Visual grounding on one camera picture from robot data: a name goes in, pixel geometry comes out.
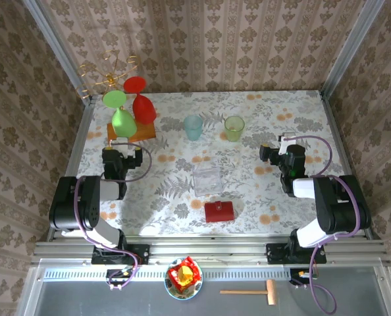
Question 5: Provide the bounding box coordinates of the red plastic wine glass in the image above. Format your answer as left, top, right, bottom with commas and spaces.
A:
122, 76, 157, 125

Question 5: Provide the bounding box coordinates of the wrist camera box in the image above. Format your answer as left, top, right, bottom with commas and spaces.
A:
103, 153, 126, 169
278, 133, 307, 165

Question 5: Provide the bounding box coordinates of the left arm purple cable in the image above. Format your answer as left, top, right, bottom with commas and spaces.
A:
68, 141, 153, 292

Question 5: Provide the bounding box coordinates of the red leather card holder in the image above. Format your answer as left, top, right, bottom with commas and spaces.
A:
204, 200, 236, 224

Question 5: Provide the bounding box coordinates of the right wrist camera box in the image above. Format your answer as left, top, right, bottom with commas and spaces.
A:
278, 133, 307, 165

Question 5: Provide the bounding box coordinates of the aluminium frame post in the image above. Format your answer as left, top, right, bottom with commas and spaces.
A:
320, 0, 386, 96
23, 0, 93, 106

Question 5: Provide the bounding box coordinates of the black cable connector block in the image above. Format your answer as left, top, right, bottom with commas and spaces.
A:
289, 269, 316, 286
106, 269, 133, 286

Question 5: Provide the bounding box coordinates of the green plastic wine glass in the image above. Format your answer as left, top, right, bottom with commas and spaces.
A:
102, 90, 138, 138

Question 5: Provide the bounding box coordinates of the green plastic cup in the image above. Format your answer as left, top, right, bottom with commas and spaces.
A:
224, 115, 246, 143

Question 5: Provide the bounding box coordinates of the floral patterned tablecloth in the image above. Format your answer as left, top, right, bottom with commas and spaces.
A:
78, 91, 364, 236

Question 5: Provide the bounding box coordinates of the small wooden mallet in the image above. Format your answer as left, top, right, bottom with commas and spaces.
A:
219, 279, 277, 305

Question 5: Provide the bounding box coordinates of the patterned ceramic bowl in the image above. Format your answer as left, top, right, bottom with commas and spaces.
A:
164, 258, 203, 300

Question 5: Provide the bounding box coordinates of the blue plastic cup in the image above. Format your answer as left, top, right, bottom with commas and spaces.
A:
183, 115, 204, 142

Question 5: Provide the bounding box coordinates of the aluminium side rail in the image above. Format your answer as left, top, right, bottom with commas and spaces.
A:
320, 93, 374, 240
47, 97, 96, 243

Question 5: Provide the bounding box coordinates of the slotted metal cable strip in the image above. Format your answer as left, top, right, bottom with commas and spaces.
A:
43, 268, 290, 281

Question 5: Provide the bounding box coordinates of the red yellow snack packet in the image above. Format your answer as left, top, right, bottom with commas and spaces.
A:
168, 256, 201, 292

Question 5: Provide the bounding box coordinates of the long aluminium frame rail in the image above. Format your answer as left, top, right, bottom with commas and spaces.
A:
33, 242, 390, 266

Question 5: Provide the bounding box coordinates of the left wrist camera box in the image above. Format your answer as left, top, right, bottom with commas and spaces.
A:
103, 153, 126, 169

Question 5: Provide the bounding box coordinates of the clear plastic box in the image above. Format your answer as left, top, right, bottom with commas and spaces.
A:
192, 166, 223, 198

